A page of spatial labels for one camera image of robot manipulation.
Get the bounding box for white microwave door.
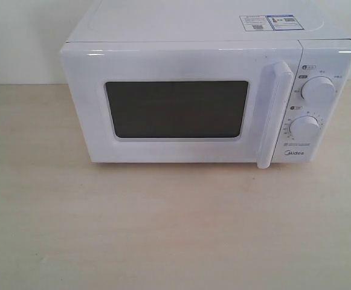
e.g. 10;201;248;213
60;40;303;169

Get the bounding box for white Midea microwave oven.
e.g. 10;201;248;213
64;1;351;164

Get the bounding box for lower white timer knob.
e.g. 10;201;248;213
289;115;320;140

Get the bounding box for warning label sticker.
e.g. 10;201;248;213
239;14;303;31

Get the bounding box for upper white control knob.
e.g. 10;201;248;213
301;76;336;105

